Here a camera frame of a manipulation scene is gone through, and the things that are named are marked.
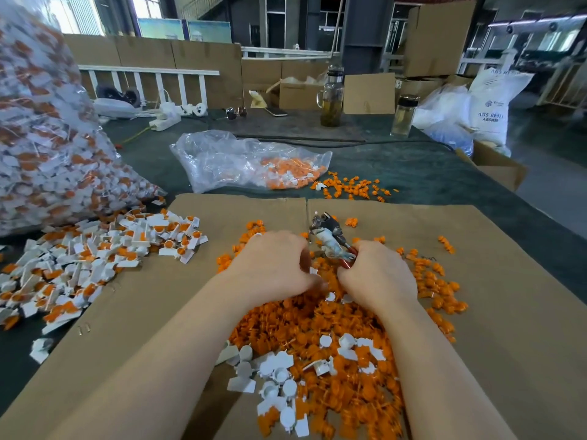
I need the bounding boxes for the person's left hand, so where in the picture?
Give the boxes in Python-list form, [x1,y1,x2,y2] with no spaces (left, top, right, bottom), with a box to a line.
[218,230,320,312]

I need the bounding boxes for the person's right hand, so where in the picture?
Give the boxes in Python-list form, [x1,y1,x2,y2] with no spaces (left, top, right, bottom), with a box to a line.
[336,239,420,317]

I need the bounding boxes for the silver red-handled pliers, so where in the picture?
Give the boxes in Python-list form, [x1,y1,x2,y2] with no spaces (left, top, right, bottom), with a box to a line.
[308,211,359,268]

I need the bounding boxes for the pile of orange and white parts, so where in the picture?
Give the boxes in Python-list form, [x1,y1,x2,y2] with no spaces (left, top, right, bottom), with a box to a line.
[215,215,470,439]

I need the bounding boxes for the pile of assembled white-orange parts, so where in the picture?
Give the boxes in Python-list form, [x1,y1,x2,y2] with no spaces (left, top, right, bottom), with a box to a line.
[0,206,210,365]

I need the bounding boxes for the person's right forearm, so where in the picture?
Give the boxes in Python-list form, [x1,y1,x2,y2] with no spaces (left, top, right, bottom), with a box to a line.
[380,302,517,440]

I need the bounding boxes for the scatter of orange offcuts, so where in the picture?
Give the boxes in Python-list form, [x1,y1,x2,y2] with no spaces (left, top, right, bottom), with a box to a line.
[316,172,399,202]

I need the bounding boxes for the small clear plastic bag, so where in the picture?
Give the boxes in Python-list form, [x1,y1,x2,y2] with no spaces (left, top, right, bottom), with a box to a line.
[171,130,333,193]

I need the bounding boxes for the open brown cardboard box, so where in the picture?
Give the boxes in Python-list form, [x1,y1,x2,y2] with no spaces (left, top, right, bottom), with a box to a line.
[456,139,528,191]

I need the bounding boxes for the glass bottle with black lid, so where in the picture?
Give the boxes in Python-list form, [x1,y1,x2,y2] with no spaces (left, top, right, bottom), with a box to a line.
[391,95,419,138]

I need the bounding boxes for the brown cardboard sheet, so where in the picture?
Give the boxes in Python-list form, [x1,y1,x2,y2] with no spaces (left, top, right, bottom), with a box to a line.
[0,194,311,440]
[305,199,587,440]

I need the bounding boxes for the clear blue plastic bag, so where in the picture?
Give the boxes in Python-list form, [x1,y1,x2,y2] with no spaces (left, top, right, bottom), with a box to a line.
[413,83,475,156]

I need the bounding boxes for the open cardboard box with paper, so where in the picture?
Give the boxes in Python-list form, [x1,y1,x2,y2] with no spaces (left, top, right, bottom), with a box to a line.
[266,75,326,111]

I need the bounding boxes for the white power strip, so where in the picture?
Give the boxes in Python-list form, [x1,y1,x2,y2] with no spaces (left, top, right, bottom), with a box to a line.
[136,100,209,132]

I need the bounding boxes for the flat brown cardboard panel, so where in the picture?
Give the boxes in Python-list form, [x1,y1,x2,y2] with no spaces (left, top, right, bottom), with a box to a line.
[344,73,397,116]

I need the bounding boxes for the glass tea jar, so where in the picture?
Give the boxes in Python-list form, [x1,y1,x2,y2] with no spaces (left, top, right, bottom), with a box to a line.
[317,65,346,127]

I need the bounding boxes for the white woven sack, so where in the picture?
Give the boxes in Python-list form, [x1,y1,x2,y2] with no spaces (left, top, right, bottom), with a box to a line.
[468,48,535,156]

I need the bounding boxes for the row of upright cardboard sheets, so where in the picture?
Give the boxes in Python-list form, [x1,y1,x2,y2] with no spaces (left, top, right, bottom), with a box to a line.
[62,34,333,109]

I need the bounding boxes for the white oval plastic device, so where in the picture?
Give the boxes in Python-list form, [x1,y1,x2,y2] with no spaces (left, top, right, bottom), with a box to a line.
[92,98,139,119]

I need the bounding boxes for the large clear bag of seals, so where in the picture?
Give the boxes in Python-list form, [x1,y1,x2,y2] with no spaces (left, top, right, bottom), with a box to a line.
[0,4,166,237]

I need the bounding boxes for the dark steel pillar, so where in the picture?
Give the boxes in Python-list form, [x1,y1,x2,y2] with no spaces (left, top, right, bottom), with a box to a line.
[342,0,396,74]

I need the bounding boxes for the tall brown cardboard box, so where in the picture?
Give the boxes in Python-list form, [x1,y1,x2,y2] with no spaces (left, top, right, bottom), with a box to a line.
[404,0,477,79]

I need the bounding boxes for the white metal rack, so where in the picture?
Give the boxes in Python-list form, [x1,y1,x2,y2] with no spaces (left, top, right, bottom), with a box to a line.
[538,54,587,110]

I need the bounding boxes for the white railing frame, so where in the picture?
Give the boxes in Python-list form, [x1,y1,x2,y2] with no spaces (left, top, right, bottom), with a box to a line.
[78,65,221,108]

